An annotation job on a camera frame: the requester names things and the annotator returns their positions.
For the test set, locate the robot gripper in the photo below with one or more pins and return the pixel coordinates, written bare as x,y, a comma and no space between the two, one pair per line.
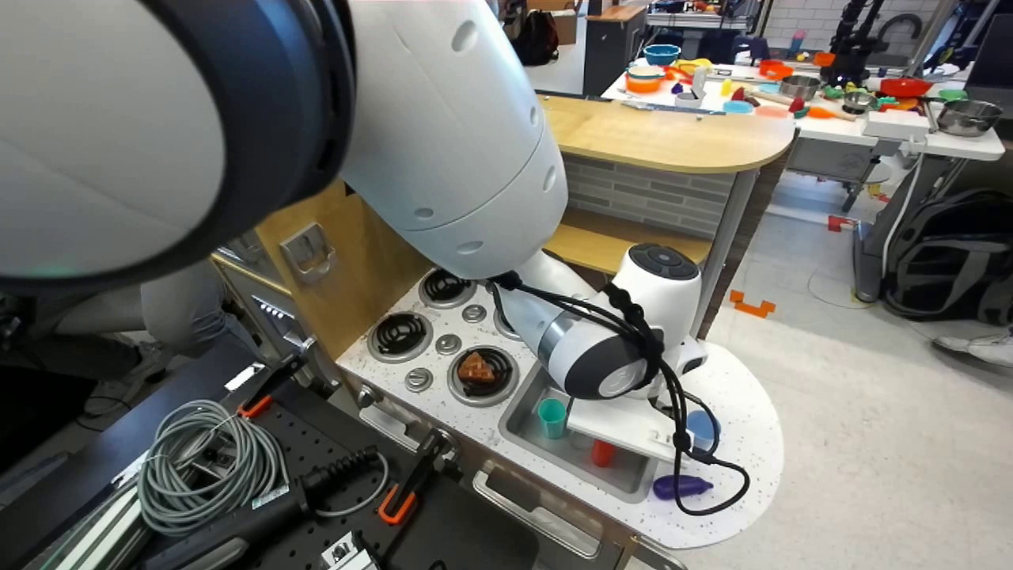
621,428

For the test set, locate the red toy bottle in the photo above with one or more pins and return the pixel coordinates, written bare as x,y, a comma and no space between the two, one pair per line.
602,454

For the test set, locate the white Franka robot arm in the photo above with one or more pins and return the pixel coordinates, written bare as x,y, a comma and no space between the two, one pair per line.
444,126

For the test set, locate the green toy cup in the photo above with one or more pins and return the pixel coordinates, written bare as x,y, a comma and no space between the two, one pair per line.
549,414

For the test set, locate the blue toy cup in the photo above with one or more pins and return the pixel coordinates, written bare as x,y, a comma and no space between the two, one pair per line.
700,432

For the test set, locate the purple toy eggplant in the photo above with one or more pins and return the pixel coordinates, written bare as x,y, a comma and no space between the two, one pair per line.
682,485

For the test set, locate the grey toy sink basin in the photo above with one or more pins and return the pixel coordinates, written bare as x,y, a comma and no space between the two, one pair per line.
526,432

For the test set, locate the white speckled toy kitchen counter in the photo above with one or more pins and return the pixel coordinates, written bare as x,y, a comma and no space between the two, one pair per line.
738,462

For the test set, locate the brown toy food piece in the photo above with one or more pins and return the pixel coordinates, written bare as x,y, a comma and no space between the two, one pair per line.
479,368

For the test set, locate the black toy stove burner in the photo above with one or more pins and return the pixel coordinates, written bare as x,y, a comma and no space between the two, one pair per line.
462,389
444,287
401,334

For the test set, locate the orange floor piece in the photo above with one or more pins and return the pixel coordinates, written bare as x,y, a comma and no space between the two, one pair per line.
751,306

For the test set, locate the small wooden shelf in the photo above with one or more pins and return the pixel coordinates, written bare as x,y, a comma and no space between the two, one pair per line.
602,247

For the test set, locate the grey stove knob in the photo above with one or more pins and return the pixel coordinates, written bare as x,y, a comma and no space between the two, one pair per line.
448,342
476,311
419,376

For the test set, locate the black perforated breadboard table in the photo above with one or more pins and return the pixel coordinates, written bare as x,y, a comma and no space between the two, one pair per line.
462,539

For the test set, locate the black orange bar clamp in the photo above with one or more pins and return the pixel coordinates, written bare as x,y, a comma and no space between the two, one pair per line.
270,386
405,496

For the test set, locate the wooden bar counter top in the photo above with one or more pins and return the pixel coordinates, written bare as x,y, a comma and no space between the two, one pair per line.
653,137

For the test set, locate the wooden toy kitchen cabinet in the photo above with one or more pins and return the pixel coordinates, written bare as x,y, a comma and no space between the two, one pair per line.
349,263

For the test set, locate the orange bowl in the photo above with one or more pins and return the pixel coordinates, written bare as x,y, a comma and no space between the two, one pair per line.
645,79

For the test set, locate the black backpack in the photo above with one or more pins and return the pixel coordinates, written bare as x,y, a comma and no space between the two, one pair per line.
952,256

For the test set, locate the white table with toys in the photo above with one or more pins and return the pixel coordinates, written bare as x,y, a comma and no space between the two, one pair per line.
834,124

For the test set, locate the blue bowl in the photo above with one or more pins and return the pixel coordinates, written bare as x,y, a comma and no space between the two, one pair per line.
662,50

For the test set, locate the black cabinet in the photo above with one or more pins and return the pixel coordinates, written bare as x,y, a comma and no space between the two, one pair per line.
611,48

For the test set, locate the red bowl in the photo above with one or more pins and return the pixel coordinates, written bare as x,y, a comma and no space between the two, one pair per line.
908,85

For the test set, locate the metal bowl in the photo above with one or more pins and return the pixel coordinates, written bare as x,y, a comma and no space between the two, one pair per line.
966,114

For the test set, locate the short aluminium profile rail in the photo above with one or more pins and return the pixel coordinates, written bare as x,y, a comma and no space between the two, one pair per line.
85,533

